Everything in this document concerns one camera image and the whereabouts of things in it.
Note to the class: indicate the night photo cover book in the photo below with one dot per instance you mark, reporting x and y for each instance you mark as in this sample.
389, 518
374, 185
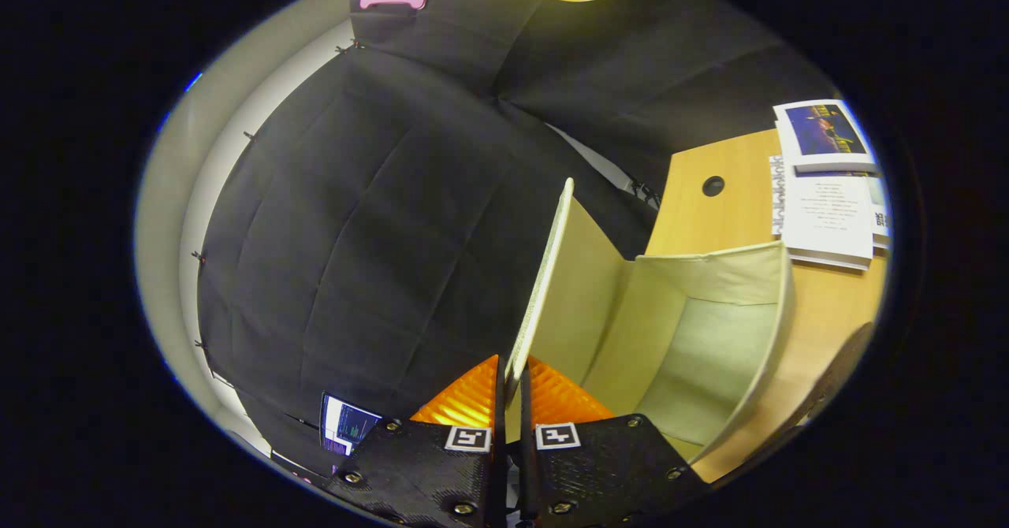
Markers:
824, 132

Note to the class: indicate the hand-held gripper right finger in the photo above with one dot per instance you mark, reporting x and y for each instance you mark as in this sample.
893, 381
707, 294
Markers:
607, 469

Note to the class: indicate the white text cover book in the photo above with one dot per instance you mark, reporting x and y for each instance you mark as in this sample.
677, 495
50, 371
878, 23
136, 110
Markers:
824, 217

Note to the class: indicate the lit computer screen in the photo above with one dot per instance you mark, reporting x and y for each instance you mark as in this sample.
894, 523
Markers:
347, 424

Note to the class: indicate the brown fuzzy shoe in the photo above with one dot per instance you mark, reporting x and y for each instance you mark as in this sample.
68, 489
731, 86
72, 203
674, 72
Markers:
839, 370

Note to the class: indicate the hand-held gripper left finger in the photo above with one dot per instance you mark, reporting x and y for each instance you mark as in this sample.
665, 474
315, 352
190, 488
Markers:
430, 469

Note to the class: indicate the beige fabric storage box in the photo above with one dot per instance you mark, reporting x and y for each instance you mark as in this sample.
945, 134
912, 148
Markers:
670, 339

